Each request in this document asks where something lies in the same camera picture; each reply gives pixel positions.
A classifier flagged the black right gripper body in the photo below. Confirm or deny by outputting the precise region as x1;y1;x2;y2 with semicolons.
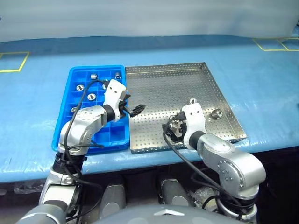
176;118;188;143

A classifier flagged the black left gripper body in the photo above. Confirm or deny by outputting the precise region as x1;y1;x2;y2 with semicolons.
117;91;132;120

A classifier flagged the perforated steel tray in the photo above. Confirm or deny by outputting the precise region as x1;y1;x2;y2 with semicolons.
125;62;248;154

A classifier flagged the blue compartment plastic tray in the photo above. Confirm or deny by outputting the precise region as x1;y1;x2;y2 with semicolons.
51;64;130;154

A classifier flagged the dark rounded grey shape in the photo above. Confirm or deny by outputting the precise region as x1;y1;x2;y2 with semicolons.
102;183;127;220
158;178;190;207

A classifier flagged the crumpled clear plastic wrap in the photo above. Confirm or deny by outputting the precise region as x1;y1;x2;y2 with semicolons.
190;186;221;207

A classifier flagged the grey robot torso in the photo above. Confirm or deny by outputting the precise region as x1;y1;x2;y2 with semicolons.
92;204;248;224

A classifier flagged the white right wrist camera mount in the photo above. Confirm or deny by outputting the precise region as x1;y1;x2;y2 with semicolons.
181;103;206;150

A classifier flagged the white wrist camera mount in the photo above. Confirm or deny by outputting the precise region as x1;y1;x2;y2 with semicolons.
103;79;127;110
181;103;206;150

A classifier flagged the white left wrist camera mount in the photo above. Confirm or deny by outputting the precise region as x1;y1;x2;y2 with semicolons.
103;79;127;110

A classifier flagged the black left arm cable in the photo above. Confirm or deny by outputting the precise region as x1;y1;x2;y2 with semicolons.
61;79;109;187

